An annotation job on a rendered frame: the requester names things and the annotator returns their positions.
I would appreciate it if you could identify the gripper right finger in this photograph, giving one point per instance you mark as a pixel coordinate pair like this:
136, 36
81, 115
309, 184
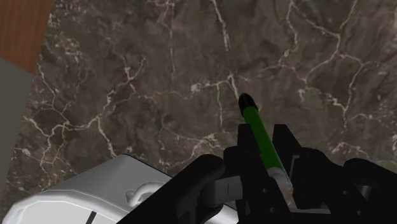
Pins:
325, 186

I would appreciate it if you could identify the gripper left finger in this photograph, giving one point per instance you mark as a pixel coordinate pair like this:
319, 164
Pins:
248, 173

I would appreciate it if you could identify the green pen with black cap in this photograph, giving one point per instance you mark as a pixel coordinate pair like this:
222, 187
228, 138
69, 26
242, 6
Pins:
260, 136

